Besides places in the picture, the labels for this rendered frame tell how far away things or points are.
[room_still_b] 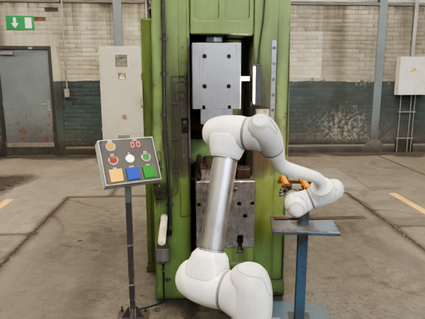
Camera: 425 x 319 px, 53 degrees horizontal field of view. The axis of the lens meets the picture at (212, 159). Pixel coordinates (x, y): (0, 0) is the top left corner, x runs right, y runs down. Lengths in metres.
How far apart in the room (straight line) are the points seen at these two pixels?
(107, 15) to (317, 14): 4.07
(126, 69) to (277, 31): 5.38
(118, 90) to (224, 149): 6.42
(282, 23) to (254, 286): 1.82
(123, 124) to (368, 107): 4.96
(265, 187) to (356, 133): 6.49
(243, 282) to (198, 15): 1.78
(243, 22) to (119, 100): 5.42
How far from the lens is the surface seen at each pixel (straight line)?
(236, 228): 2.78
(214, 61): 2.65
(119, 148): 2.55
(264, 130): 1.60
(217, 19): 2.82
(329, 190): 2.05
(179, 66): 2.78
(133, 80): 7.95
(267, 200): 2.96
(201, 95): 2.64
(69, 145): 8.97
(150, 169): 2.55
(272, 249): 3.10
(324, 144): 9.10
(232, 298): 1.62
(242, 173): 2.74
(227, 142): 1.66
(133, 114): 7.99
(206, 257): 1.67
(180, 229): 2.97
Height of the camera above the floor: 1.56
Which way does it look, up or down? 11 degrees down
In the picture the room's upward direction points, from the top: straight up
